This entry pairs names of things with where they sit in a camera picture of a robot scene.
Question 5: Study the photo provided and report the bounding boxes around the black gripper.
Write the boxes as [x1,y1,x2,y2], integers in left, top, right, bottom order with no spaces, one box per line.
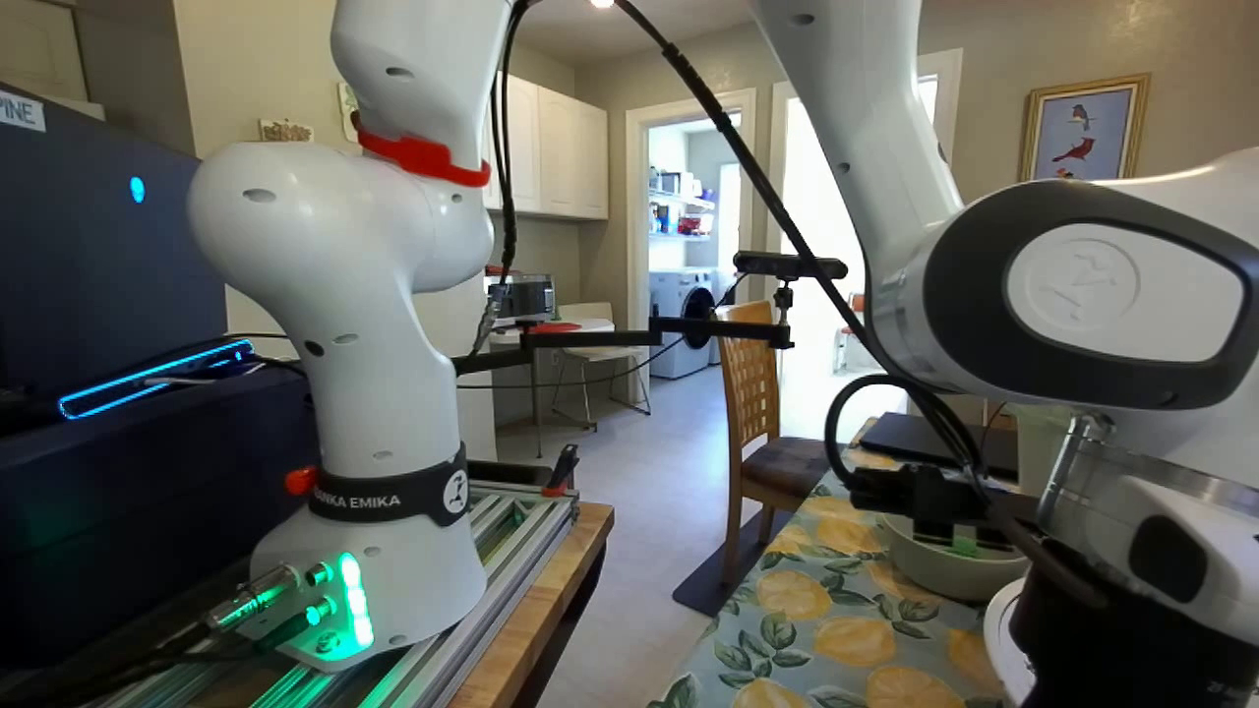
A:
[1006,543,1259,708]

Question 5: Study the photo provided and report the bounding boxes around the small plain white bowl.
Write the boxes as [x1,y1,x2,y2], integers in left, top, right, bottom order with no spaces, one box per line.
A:
[873,516,1034,605]

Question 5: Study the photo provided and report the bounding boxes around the lemon print tablecloth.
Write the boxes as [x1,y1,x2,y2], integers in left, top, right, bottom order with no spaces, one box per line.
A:
[646,466,1027,708]

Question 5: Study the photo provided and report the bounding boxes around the black flat laptop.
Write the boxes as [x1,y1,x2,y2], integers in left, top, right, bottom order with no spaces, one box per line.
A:
[860,408,979,486]

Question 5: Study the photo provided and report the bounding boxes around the wooden lattice back chair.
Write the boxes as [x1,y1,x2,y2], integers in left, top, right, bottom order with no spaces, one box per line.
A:
[717,296,848,589]

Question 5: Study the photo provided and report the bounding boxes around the framed bird picture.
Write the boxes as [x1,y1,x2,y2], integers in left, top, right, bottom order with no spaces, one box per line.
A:
[1017,75,1149,184]

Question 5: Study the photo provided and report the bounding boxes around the white washing machine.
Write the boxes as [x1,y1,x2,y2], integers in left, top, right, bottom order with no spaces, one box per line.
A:
[648,267,726,385]

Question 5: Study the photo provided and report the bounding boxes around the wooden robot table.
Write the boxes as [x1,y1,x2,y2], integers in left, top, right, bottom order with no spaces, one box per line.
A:
[449,499,620,708]

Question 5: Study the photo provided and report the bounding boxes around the red black clamp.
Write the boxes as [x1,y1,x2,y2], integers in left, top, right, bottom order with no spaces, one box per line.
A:
[540,442,586,503]

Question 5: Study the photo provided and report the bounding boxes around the white side table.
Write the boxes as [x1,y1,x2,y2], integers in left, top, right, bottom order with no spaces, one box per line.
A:
[523,301,656,425]

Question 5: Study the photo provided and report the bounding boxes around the silver microwave oven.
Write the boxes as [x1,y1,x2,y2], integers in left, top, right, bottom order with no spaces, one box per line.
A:
[491,267,562,332]

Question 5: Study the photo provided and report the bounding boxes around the orange knob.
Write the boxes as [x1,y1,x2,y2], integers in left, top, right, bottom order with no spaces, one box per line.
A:
[280,459,322,503]

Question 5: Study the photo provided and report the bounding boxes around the black box with blue light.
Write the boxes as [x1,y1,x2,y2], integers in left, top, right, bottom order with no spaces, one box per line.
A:
[0,334,321,673]

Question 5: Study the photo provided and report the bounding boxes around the black stereo camera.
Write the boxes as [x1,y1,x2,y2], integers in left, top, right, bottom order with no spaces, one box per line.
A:
[730,247,856,282]

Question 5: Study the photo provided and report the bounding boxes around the aluminium rail base plate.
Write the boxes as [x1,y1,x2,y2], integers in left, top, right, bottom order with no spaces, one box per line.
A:
[91,476,583,708]

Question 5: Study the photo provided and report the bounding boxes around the white wall cabinets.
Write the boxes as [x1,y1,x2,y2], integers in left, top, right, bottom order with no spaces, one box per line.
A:
[506,71,616,223]

